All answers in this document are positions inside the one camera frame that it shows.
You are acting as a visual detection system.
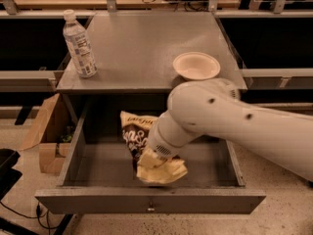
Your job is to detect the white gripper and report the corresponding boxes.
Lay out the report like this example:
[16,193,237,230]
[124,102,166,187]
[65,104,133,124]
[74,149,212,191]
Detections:
[137,111,202,184]

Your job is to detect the brown chip bag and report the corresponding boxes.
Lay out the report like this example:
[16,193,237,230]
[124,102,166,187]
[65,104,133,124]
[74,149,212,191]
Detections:
[120,111,164,174]

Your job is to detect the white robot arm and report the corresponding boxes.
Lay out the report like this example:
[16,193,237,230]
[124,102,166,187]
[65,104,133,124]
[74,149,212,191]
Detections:
[148,78,313,181]

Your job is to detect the grey open top drawer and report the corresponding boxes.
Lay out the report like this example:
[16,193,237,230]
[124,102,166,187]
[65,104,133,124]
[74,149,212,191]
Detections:
[35,105,266,214]

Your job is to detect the grey cabinet counter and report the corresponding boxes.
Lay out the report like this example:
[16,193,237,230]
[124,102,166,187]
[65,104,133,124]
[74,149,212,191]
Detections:
[57,11,246,97]

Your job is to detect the brown cardboard box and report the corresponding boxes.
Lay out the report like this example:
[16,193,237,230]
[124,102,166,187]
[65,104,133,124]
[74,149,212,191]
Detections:
[20,94,72,174]

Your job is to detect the white paper bowl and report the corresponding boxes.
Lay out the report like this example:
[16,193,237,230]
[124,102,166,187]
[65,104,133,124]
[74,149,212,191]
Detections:
[173,52,221,80]

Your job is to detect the clear plastic water bottle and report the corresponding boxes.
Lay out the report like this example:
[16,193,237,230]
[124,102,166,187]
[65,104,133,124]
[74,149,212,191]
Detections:
[63,10,97,78]

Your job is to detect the black cables on floor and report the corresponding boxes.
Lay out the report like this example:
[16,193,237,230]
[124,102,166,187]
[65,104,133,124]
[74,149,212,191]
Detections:
[0,200,67,231]

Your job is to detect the black cables on desk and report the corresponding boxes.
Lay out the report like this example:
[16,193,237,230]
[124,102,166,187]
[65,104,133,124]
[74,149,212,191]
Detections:
[142,0,211,13]

